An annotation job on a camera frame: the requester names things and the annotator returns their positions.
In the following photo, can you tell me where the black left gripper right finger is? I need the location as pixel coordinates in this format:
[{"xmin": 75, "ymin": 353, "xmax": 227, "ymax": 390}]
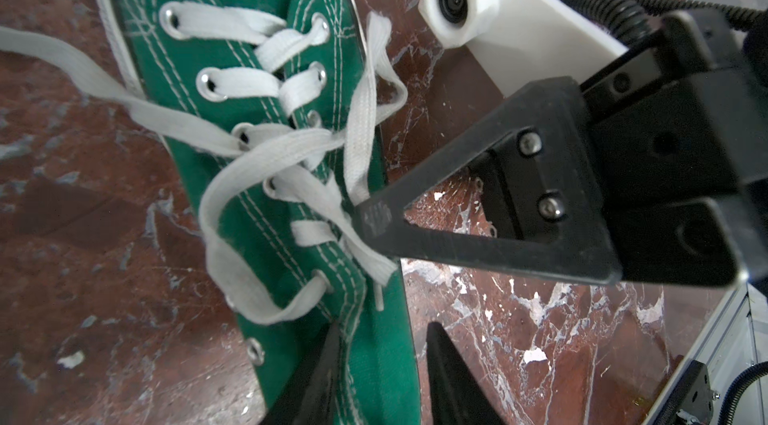
[{"xmin": 426, "ymin": 322, "xmax": 504, "ymax": 425}]

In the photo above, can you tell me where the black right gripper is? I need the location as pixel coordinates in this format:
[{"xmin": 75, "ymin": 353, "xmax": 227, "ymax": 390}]
[{"xmin": 582, "ymin": 9, "xmax": 767, "ymax": 287}]

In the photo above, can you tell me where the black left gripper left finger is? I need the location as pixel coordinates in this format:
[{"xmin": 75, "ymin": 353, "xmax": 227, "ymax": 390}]
[{"xmin": 260, "ymin": 322, "xmax": 342, "ymax": 425}]

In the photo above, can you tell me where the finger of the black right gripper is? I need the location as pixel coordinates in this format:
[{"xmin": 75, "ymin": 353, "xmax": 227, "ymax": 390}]
[{"xmin": 353, "ymin": 77, "xmax": 622, "ymax": 285}]

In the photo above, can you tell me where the white shoelace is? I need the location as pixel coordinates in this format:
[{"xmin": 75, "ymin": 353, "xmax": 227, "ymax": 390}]
[{"xmin": 1, "ymin": 1, "xmax": 408, "ymax": 325}]

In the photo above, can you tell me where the green canvas sneaker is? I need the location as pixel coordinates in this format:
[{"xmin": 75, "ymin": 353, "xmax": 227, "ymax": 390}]
[{"xmin": 97, "ymin": 0, "xmax": 421, "ymax": 424}]

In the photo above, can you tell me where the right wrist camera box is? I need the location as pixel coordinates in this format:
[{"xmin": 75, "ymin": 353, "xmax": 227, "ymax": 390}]
[{"xmin": 418, "ymin": 0, "xmax": 627, "ymax": 96}]

